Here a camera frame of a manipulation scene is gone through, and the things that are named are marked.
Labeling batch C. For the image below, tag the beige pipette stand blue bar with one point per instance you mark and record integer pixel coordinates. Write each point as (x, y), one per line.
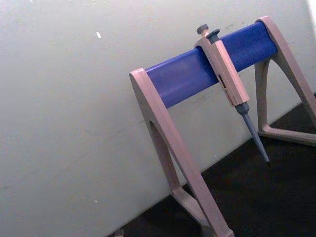
(182, 76)

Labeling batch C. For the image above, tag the beige pipette with grey tip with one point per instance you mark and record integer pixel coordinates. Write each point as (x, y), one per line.
(228, 74)

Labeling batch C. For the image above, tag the black table cloth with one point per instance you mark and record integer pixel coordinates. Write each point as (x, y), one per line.
(256, 192)

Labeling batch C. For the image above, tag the plain pale wall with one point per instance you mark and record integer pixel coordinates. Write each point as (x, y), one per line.
(69, 98)

